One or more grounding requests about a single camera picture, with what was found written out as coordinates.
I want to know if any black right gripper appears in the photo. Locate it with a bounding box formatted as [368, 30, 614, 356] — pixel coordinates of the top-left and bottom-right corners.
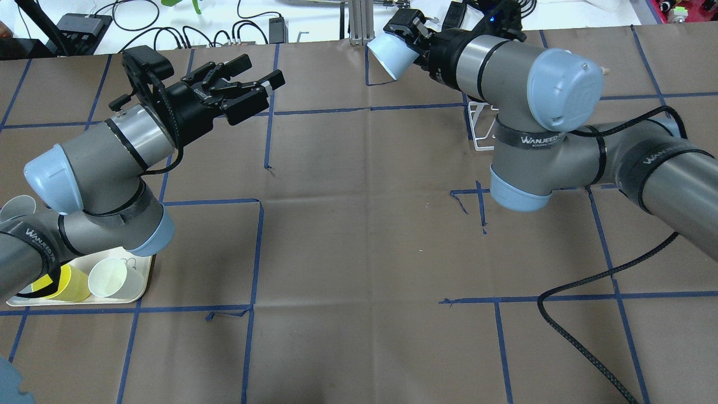
[383, 8, 472, 89]

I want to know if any light blue ikea cup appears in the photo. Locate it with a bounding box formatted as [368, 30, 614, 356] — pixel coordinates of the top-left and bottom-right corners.
[367, 33, 420, 80]

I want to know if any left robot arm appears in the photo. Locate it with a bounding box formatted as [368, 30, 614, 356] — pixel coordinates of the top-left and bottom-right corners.
[1, 45, 286, 301]

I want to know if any cream white cup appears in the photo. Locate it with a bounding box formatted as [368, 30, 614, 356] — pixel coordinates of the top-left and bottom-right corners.
[88, 258, 146, 300]

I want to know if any cream serving tray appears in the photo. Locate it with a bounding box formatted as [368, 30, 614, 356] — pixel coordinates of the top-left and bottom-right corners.
[7, 247, 154, 307]

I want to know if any white wire cup rack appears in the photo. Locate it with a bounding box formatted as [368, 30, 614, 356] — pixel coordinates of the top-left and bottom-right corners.
[466, 100, 499, 153]

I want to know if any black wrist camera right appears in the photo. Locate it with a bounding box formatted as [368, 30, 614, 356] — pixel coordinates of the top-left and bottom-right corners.
[465, 1, 538, 43]

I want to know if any aluminium frame post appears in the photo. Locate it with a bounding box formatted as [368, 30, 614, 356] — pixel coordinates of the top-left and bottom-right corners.
[348, 0, 375, 46]

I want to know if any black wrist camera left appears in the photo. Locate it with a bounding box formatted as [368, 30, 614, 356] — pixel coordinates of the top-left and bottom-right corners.
[108, 45, 174, 112]

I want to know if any yellow cup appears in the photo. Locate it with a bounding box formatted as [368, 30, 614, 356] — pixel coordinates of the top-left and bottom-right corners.
[39, 264, 91, 302]

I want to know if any black power adapter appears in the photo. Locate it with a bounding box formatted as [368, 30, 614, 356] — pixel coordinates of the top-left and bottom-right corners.
[441, 1, 467, 31]

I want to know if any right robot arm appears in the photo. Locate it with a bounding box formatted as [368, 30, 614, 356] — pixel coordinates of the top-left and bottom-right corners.
[367, 1, 716, 258]

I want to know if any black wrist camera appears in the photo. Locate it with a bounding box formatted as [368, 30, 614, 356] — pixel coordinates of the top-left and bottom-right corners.
[465, 1, 538, 43]
[108, 45, 174, 112]

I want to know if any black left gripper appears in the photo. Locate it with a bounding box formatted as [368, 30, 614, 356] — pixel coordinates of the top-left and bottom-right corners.
[152, 54, 286, 148]

